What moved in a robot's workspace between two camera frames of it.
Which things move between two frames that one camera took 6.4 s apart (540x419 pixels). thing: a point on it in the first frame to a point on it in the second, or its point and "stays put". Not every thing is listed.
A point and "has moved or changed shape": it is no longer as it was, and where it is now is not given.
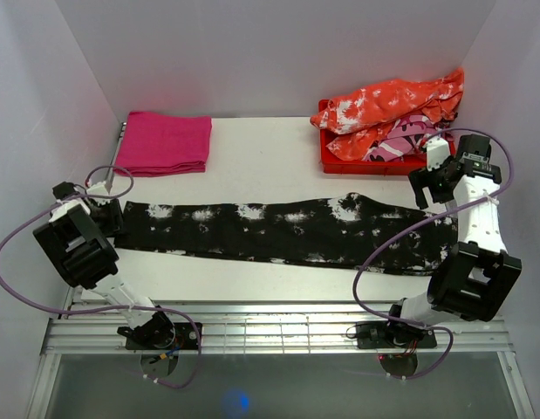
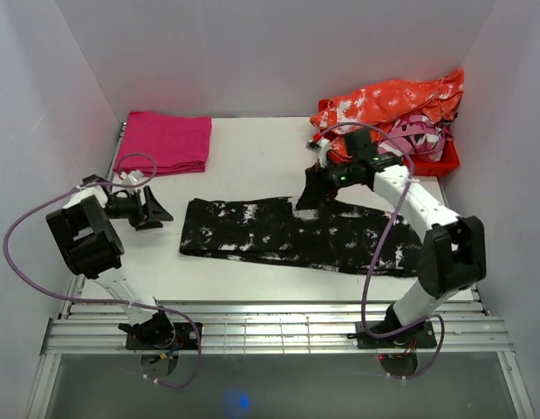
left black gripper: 116,222 to 157,209
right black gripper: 422,178 to 317,186
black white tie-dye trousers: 354,230 has moved or changed shape
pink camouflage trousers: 406,137 stays put
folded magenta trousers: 160,144 stays put
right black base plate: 389,335 stays put
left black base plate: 185,339 stays put
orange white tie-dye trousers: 360,116 stays put
